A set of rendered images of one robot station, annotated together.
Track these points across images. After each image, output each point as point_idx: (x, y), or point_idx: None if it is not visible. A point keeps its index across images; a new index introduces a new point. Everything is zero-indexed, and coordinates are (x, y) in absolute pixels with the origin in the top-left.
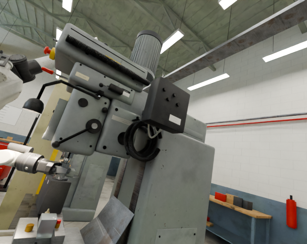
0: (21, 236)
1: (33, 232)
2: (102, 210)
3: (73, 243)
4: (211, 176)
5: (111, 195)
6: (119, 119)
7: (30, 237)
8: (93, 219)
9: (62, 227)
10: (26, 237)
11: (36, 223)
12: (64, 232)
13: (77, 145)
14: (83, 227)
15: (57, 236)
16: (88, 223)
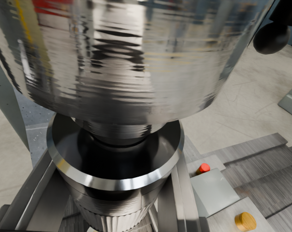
0: (265, 224)
1: (240, 208)
2: (26, 110)
3: (189, 148)
4: None
5: None
6: None
7: (254, 205)
8: (27, 136)
9: (194, 164)
10: (259, 212)
11: (209, 222)
12: (208, 157)
13: None
14: (32, 160)
15: (223, 165)
16: (33, 147)
